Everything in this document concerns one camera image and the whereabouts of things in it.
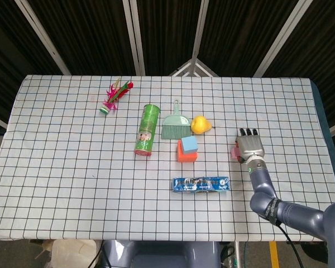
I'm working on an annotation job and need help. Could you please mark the blue cookie box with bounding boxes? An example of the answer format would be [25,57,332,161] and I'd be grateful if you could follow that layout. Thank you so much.
[172,176,230,193]

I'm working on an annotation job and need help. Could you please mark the light blue foam cube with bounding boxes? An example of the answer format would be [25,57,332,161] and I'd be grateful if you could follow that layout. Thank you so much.
[180,136,199,155]

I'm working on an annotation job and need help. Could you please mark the grey robot torso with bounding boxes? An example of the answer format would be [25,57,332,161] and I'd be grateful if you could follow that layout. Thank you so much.
[101,240,222,268]

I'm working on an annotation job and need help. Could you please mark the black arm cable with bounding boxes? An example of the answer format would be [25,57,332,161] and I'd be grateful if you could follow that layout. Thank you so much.
[276,222,302,268]

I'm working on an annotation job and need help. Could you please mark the small pink foam cube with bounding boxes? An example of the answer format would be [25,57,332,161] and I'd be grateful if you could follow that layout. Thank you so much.
[231,144,242,162]

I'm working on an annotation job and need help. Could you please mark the silver metal pole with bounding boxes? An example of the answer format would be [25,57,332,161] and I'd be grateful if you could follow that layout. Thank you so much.
[234,241,248,268]

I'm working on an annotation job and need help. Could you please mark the green chips can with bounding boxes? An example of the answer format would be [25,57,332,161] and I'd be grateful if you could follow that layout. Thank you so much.
[133,104,160,157]

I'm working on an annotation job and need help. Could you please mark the orange foam cube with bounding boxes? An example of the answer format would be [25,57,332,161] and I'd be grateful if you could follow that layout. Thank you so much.
[176,138,199,164]

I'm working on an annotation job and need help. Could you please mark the colourful feather shuttlecock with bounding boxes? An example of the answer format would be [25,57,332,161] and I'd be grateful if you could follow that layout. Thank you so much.
[99,79,135,114]

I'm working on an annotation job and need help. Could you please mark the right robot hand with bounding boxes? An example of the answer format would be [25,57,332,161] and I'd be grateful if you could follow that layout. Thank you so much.
[234,127,266,165]

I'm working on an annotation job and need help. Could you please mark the black velcro strap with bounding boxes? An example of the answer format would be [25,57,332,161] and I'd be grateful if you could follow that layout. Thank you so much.
[264,197,282,226]

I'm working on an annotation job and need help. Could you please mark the yellow plastic fruit toy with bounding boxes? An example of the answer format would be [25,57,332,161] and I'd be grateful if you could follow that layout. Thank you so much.
[190,115,213,134]

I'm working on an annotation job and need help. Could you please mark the white triangular frame base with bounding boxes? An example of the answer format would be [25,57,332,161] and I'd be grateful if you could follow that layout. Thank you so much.
[169,58,219,77]

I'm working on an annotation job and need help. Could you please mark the green mini hand broom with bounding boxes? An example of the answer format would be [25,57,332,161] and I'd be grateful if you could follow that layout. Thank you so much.
[160,99,190,140]

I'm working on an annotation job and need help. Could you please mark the white black grid tablecloth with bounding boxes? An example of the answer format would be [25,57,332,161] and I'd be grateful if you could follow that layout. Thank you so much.
[0,74,335,243]

